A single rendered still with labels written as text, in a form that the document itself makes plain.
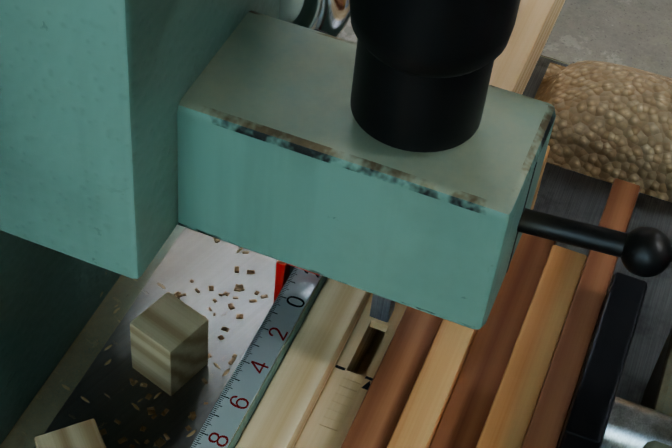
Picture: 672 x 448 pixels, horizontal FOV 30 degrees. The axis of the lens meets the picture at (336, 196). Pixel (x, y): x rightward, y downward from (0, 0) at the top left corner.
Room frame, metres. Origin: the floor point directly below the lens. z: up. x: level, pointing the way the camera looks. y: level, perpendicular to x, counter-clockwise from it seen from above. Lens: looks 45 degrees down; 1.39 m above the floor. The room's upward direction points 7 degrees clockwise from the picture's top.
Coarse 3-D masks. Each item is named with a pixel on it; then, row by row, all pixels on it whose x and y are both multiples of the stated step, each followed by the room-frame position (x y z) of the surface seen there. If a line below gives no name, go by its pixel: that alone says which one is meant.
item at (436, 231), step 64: (256, 64) 0.39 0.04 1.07; (320, 64) 0.39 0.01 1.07; (192, 128) 0.36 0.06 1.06; (256, 128) 0.35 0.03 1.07; (320, 128) 0.36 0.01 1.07; (512, 128) 0.37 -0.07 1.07; (192, 192) 0.36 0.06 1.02; (256, 192) 0.35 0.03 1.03; (320, 192) 0.34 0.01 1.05; (384, 192) 0.33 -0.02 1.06; (448, 192) 0.33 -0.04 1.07; (512, 192) 0.33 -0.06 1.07; (320, 256) 0.34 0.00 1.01; (384, 256) 0.33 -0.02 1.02; (448, 256) 0.33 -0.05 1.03; (512, 256) 0.36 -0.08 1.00; (448, 320) 0.33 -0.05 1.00
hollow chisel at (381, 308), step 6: (372, 300) 0.37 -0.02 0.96; (378, 300) 0.37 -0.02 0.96; (384, 300) 0.36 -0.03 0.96; (390, 300) 0.36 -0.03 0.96; (372, 306) 0.37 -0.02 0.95; (378, 306) 0.36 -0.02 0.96; (384, 306) 0.36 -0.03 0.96; (390, 306) 0.36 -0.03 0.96; (372, 312) 0.37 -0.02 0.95; (378, 312) 0.36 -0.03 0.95; (384, 312) 0.36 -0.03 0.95; (390, 312) 0.37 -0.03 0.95; (378, 318) 0.36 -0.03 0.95; (384, 318) 0.36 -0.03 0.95
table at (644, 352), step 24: (528, 96) 0.59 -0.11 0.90; (552, 168) 0.53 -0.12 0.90; (552, 192) 0.51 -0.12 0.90; (576, 192) 0.51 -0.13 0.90; (600, 192) 0.51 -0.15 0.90; (576, 216) 0.49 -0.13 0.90; (600, 216) 0.49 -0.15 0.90; (648, 216) 0.50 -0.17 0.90; (648, 288) 0.44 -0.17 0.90; (648, 312) 0.43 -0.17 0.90; (648, 336) 0.41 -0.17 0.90; (648, 360) 0.40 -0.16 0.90; (624, 384) 0.38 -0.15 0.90
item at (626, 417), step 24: (624, 288) 0.36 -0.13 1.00; (600, 312) 0.36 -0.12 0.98; (624, 312) 0.34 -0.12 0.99; (600, 336) 0.33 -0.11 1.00; (624, 336) 0.33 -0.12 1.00; (600, 360) 0.32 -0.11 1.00; (624, 360) 0.32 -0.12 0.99; (600, 384) 0.30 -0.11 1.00; (576, 408) 0.29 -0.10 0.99; (600, 408) 0.29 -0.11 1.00; (624, 408) 0.32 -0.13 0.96; (648, 408) 0.32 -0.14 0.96; (576, 432) 0.28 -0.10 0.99; (600, 432) 0.28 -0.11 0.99; (624, 432) 0.31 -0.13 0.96; (648, 432) 0.31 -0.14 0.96
